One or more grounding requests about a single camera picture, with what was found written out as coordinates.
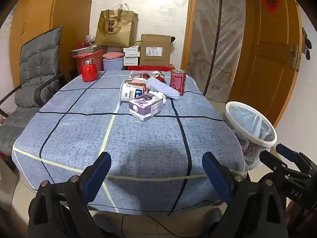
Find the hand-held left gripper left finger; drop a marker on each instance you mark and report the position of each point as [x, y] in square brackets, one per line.
[97, 178]

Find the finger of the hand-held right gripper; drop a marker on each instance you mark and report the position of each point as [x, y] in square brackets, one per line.
[287, 151]
[275, 162]

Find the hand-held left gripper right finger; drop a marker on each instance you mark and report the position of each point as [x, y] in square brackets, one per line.
[216, 178]

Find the white trash bin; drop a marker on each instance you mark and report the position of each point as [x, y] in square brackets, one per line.
[247, 135]

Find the purple milk carton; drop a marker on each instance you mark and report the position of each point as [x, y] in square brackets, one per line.
[145, 107]

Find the white and blue yogurt cup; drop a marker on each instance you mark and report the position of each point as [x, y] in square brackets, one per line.
[131, 91]

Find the white paper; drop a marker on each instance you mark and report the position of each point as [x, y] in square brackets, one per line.
[159, 94]

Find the red drink can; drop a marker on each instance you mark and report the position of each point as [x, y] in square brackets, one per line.
[178, 82]

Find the light purple cloth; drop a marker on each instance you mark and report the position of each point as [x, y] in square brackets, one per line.
[162, 89]

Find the person's right hand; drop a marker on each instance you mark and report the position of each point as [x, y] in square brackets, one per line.
[301, 214]

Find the clear bin liner bag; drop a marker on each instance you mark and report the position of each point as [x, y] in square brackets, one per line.
[250, 121]

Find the blue checked tablecloth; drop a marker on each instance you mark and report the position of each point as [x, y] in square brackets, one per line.
[138, 138]

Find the wooden door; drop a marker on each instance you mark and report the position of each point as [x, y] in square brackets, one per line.
[267, 62]

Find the red jar with metal lid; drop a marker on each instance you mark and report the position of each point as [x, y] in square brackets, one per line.
[89, 72]

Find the bunch of keys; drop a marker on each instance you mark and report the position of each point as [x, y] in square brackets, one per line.
[307, 45]

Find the purple plastic bucket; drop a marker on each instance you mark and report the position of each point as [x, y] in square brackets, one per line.
[112, 65]

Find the red snack packet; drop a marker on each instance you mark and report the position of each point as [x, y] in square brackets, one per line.
[158, 77]

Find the red plastic basket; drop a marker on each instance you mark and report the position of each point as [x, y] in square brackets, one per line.
[95, 60]

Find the red flat gift box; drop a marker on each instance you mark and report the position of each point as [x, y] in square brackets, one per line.
[148, 67]

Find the white flat box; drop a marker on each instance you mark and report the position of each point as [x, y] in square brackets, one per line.
[131, 53]
[135, 49]
[130, 61]

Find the pink cushion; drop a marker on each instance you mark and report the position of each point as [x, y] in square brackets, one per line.
[112, 55]

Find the bundle of clothes hangers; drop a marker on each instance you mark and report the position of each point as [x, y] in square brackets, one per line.
[83, 50]

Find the clear plastic zip curtain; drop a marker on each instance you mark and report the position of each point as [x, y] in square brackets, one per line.
[218, 42]

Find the grey padded chair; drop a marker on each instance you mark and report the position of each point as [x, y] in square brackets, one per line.
[37, 62]

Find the brown cardboard box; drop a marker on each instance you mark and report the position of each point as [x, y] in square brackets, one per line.
[154, 50]

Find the gold paper bag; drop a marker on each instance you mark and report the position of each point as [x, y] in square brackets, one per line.
[115, 29]

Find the red paper door decoration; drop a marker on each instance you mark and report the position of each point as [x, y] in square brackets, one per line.
[272, 2]

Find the wooden wardrobe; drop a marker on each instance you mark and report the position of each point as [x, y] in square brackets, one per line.
[71, 12]

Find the white plastic bag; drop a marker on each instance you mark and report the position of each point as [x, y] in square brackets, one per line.
[121, 6]

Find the wooden door frame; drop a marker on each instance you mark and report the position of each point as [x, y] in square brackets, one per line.
[188, 24]

